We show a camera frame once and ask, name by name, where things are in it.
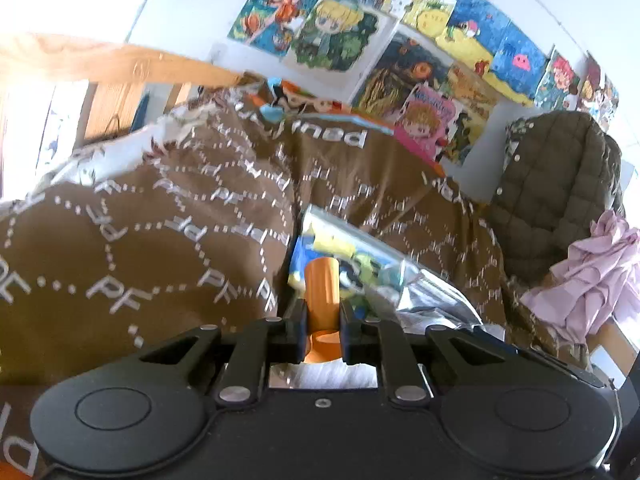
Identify grey cardboard box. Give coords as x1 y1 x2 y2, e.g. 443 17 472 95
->
288 206 436 334

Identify brown PF patterned blanket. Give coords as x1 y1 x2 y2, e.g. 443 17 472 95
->
0 77 591 476

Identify pink cloth garment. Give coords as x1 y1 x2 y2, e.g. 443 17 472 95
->
521 210 639 344

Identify olive quilted jacket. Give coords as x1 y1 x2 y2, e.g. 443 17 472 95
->
489 110 625 285

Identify starry night style painting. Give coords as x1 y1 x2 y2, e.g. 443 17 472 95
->
352 32 449 122

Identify red hair character poster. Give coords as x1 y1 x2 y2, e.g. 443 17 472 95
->
534 48 580 112

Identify blond chibi character poster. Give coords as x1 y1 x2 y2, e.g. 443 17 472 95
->
283 0 397 77

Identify blue yellow beach painting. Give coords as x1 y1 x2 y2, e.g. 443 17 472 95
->
436 0 548 105

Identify anime girl orange hair poster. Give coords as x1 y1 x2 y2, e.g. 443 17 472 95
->
228 0 319 58

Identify window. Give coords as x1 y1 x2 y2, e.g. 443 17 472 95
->
1 0 149 200

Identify pink frame chibi poster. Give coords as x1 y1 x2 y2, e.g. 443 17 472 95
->
394 84 471 164

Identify wooden bed rail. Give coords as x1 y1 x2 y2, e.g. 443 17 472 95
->
24 36 242 146

